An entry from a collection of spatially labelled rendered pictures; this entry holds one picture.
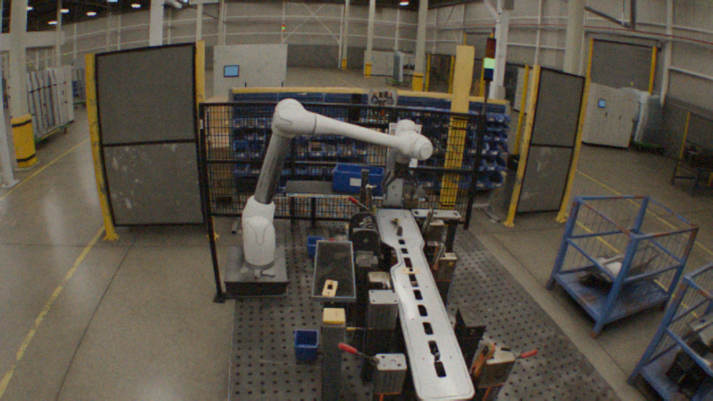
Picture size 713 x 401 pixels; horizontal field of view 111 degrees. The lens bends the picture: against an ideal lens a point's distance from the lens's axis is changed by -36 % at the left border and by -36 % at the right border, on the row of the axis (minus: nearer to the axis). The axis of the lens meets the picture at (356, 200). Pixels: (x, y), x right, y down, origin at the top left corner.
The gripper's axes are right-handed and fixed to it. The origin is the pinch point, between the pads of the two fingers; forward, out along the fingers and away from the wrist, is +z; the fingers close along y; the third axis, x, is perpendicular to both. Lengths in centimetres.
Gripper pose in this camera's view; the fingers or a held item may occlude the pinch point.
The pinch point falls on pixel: (399, 198)
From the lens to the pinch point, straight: 200.5
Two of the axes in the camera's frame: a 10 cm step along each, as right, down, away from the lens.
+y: 10.0, 0.4, 0.7
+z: -0.6, 9.2, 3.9
